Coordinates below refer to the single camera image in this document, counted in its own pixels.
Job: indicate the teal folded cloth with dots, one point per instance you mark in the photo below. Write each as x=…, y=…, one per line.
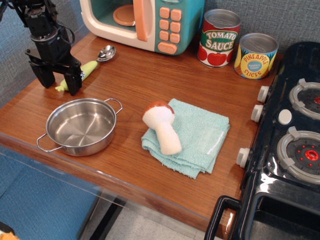
x=201, y=134

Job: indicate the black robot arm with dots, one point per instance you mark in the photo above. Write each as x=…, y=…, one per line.
x=39, y=16

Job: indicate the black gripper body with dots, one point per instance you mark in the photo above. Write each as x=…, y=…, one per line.
x=53, y=50

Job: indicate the plush mushroom toy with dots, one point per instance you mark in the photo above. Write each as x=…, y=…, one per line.
x=159, y=116

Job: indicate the teal toy microwave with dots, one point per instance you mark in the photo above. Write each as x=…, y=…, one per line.
x=161, y=26

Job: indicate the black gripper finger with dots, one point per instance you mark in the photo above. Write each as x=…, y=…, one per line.
x=43, y=74
x=73, y=82

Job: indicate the black toy stove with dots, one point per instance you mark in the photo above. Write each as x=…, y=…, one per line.
x=280, y=188

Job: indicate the green handled metal spoon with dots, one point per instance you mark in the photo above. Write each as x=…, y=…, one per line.
x=105, y=54

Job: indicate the tomato sauce can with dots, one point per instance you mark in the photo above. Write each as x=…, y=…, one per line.
x=220, y=30

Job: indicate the orange object at corner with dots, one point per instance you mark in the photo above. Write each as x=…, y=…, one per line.
x=7, y=233

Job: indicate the stainless steel pot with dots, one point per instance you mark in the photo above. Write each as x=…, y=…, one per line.
x=81, y=127

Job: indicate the pineapple slices can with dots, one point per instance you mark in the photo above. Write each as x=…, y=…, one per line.
x=255, y=56

